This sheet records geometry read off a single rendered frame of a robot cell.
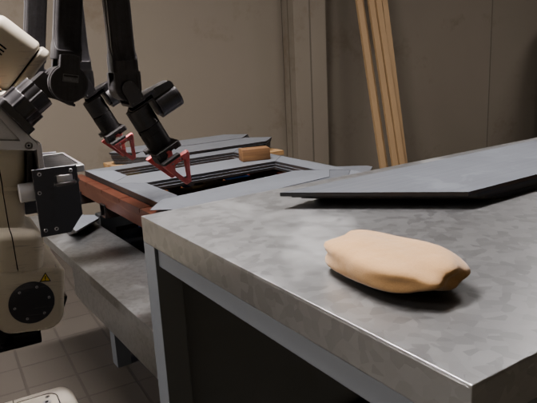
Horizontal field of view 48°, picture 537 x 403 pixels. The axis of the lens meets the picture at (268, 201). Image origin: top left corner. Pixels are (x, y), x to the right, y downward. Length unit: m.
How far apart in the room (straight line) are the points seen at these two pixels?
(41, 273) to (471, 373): 1.22
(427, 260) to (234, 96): 4.27
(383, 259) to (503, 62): 6.17
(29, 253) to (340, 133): 4.12
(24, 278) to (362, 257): 1.08
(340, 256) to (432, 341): 0.15
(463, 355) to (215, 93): 4.32
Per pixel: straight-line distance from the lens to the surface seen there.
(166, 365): 0.98
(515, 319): 0.56
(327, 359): 0.59
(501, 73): 6.71
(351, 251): 0.60
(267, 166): 2.43
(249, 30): 4.86
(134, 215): 1.96
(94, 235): 2.21
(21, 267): 1.53
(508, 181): 0.97
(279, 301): 0.62
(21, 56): 1.48
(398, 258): 0.58
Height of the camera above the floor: 1.28
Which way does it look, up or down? 14 degrees down
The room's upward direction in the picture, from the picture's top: 3 degrees counter-clockwise
